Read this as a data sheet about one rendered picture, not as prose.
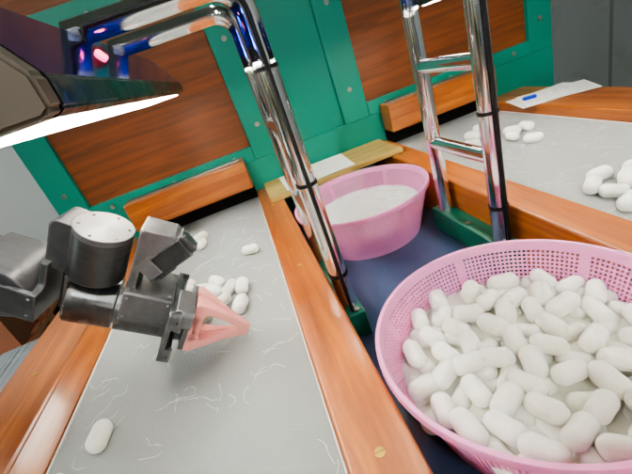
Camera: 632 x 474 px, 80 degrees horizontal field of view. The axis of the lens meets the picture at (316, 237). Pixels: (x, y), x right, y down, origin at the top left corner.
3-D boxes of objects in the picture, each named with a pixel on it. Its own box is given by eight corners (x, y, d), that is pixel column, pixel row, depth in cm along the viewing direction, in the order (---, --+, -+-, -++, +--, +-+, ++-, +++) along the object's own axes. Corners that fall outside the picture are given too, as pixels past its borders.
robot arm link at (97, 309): (140, 263, 44) (74, 248, 42) (128, 294, 39) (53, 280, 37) (130, 307, 47) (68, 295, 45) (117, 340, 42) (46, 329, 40)
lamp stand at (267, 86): (243, 389, 50) (30, 23, 31) (237, 308, 68) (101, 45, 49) (372, 333, 51) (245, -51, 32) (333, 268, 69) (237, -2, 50)
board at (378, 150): (272, 203, 85) (270, 198, 84) (265, 187, 98) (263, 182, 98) (403, 151, 87) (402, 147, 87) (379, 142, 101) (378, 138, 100)
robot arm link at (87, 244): (151, 217, 42) (42, 177, 41) (113, 255, 35) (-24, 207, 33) (133, 294, 47) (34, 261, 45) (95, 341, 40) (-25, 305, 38)
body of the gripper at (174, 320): (194, 274, 49) (134, 260, 47) (187, 317, 40) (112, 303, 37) (181, 315, 51) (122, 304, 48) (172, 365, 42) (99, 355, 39)
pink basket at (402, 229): (408, 276, 60) (395, 225, 56) (285, 265, 76) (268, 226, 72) (454, 200, 78) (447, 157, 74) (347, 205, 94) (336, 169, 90)
